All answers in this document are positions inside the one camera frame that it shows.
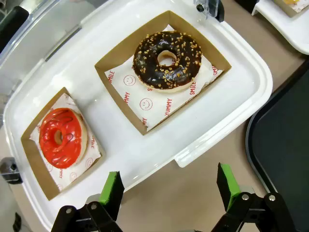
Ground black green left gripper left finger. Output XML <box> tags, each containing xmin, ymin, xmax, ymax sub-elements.
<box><xmin>50</xmin><ymin>171</ymin><xmax>125</xmax><ymax>232</ymax></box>

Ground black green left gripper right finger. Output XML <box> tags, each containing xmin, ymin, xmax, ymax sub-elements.
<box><xmin>209</xmin><ymin>162</ymin><xmax>297</xmax><ymax>232</ymax></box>

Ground dark serving tray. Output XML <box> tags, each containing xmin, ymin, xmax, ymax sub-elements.
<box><xmin>245</xmin><ymin>63</ymin><xmax>309</xmax><ymax>232</ymax></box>

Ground red glazed donut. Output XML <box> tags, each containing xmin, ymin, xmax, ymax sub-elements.
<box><xmin>39</xmin><ymin>107</ymin><xmax>88</xmax><ymax>169</ymax></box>

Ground brown cardboard donut tray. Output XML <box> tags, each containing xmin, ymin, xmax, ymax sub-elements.
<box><xmin>274</xmin><ymin>0</ymin><xmax>309</xmax><ymax>18</ymax></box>
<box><xmin>94</xmin><ymin>10</ymin><xmax>232</xmax><ymax>136</ymax></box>
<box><xmin>20</xmin><ymin>87</ymin><xmax>106</xmax><ymax>202</ymax></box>

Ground chocolate nut donut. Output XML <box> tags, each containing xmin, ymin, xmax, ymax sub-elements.
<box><xmin>132</xmin><ymin>30</ymin><xmax>202</xmax><ymax>94</ymax></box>

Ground white printed wax paper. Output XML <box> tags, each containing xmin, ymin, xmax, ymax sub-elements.
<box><xmin>29</xmin><ymin>93</ymin><xmax>102</xmax><ymax>192</ymax></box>
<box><xmin>104</xmin><ymin>24</ymin><xmax>224</xmax><ymax>131</ymax></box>

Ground white plastic container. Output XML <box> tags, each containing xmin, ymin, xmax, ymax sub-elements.
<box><xmin>2</xmin><ymin>0</ymin><xmax>274</xmax><ymax>230</ymax></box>
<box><xmin>252</xmin><ymin>0</ymin><xmax>309</xmax><ymax>56</ymax></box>

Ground clear plastic container lid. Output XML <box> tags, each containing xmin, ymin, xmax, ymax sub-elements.
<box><xmin>0</xmin><ymin>0</ymin><xmax>121</xmax><ymax>94</ymax></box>

